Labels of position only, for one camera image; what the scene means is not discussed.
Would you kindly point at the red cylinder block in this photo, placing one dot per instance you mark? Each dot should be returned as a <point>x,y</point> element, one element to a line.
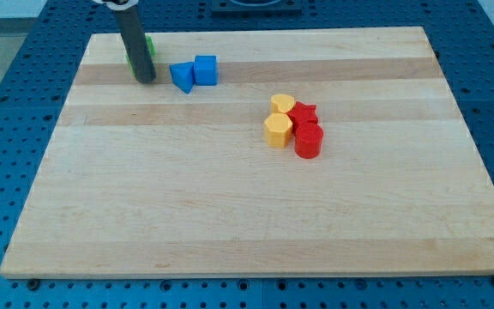
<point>308,140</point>

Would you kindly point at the light wooden board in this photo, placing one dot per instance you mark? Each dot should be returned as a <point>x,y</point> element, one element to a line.
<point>145,181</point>

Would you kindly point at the red star block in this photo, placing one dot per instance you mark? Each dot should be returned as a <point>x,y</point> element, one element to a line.
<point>302,114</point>

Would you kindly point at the blue cube block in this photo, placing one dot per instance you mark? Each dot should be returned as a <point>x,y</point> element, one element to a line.
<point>206,70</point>

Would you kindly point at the yellow heart block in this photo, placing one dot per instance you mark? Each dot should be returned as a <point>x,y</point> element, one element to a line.
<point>282,103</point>

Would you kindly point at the green block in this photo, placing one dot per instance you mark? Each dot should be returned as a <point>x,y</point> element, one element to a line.
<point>151,50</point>

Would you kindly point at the dark grey cylindrical robot stick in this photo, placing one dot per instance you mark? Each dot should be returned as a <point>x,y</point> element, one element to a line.
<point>134,40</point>

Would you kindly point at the white ring collar on stick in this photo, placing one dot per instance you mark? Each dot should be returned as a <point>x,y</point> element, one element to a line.
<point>116,2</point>

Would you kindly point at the yellow hexagon block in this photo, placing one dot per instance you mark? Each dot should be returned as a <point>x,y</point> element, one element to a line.
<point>277,131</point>

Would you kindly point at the blue triangular block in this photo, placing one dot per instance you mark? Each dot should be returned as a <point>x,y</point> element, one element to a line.
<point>183,76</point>

